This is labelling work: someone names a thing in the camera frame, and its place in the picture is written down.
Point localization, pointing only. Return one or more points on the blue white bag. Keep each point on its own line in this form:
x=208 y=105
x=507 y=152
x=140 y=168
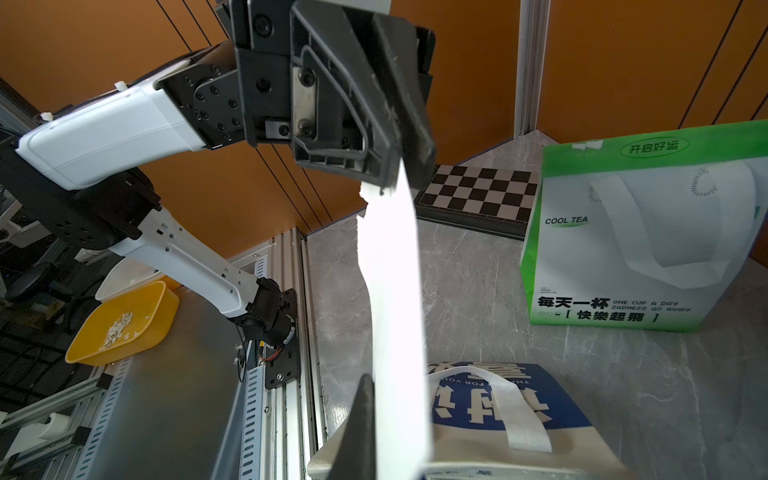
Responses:
x=502 y=421

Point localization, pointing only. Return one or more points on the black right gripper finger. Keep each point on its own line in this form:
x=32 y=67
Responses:
x=356 y=455

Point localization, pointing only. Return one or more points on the green white paper bag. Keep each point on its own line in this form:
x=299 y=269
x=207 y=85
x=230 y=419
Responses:
x=644 y=231

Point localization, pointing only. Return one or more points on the white receipt green bag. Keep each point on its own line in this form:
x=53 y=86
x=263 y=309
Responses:
x=388 y=258

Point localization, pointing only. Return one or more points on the brown checkered chessboard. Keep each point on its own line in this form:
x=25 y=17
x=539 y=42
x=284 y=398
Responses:
x=486 y=200

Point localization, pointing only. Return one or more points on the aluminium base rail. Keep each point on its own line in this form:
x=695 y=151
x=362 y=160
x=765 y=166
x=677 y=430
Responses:
x=203 y=404

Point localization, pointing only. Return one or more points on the yellow plastic bin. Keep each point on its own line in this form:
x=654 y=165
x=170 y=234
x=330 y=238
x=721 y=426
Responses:
x=124 y=326

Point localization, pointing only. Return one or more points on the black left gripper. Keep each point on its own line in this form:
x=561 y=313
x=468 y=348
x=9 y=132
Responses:
x=323 y=78

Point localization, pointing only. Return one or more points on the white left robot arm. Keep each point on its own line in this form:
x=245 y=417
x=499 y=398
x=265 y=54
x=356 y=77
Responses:
x=79 y=175

